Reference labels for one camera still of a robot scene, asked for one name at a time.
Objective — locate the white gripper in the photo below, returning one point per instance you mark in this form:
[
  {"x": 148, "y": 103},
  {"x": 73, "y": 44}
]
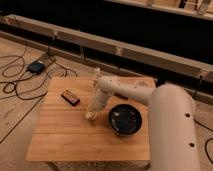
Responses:
[{"x": 99, "y": 100}]

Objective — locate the white sponge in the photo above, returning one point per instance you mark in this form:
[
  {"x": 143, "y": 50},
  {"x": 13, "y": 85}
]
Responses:
[{"x": 91, "y": 114}]

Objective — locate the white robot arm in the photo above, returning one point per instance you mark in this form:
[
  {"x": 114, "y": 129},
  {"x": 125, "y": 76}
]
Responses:
[{"x": 172, "y": 135}]

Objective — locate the brown oblong food item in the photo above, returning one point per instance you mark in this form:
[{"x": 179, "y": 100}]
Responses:
[{"x": 121, "y": 96}]

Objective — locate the dark red rectangular box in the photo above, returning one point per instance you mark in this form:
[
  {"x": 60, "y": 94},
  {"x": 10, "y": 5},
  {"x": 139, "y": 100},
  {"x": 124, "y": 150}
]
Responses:
[{"x": 70, "y": 97}]

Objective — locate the dark blue bowl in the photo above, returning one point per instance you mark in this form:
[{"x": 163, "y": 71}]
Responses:
[{"x": 125, "y": 119}]

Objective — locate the wooden table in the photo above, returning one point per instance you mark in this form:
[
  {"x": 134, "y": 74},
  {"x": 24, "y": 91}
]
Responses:
[{"x": 63, "y": 134}]

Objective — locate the blue power adapter box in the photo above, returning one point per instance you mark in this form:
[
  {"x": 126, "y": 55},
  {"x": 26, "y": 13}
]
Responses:
[{"x": 36, "y": 67}]

